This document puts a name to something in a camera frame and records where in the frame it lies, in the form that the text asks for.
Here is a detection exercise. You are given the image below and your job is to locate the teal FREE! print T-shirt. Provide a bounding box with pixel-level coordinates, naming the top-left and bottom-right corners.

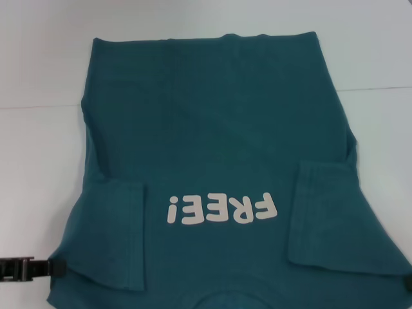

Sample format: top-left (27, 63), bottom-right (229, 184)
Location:
top-left (47, 31), bottom-right (412, 309)

